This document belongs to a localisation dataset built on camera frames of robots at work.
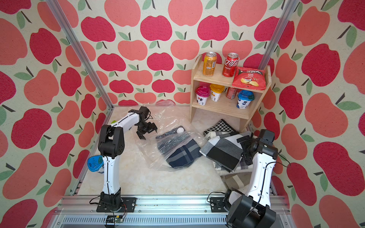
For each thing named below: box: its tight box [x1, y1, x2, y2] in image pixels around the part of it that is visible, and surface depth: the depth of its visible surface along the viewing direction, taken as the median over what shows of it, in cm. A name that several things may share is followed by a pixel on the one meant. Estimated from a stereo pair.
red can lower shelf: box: [225, 86, 238, 100], surface depth 95 cm
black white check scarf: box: [199, 131, 254, 173], surface depth 86 cm
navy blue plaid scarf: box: [155, 131, 203, 168], surface depth 90 cm
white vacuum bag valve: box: [175, 125, 186, 134], surface depth 103 cm
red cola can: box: [222, 52, 240, 78], surface depth 72 cm
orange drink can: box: [202, 51, 218, 77], surface depth 73 cm
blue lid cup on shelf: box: [236, 89, 255, 110], surface depth 87 cm
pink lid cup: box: [194, 85, 211, 106], surface depth 90 cm
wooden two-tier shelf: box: [189, 55, 272, 133], surface depth 82 cm
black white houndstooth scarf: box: [202, 118, 240, 137], surface depth 104 cm
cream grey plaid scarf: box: [212, 159, 253, 176], surface depth 82 cm
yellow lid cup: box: [210, 83, 225, 103], surface depth 91 cm
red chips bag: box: [231, 66, 267, 91], surface depth 72 cm
